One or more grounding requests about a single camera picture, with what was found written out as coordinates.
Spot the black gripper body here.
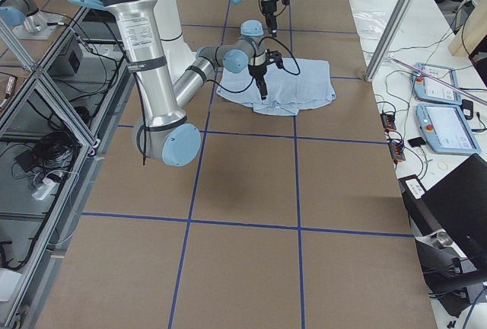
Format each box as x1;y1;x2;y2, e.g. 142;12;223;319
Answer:
259;0;279;18
248;64;267;85

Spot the light blue button-up shirt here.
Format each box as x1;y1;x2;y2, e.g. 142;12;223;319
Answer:
216;58;336;116

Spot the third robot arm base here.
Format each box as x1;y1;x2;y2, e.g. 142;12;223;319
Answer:
1;0;63;40

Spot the clear plastic bag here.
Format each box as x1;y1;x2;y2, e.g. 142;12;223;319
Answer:
352;10;389;40

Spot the upper blue teach pendant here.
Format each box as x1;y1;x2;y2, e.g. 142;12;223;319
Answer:
412;62;462;106

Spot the blue teach pendant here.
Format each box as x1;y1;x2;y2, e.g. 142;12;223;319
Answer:
415;103;482;155
412;62;462;106

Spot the lower blue teach pendant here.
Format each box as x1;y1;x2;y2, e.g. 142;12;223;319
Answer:
415;103;482;155

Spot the black laptop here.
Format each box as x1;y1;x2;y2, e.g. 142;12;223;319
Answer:
403;152;487;318

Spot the white power strip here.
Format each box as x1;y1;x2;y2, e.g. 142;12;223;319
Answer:
32;177;56;201

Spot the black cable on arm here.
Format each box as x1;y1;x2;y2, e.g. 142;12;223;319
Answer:
218;36;301;94

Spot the white camera mast pedestal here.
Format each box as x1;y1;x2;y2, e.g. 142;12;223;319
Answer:
154;0;196;83

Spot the aluminium frame post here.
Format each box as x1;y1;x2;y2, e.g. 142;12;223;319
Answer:
364;0;413;82

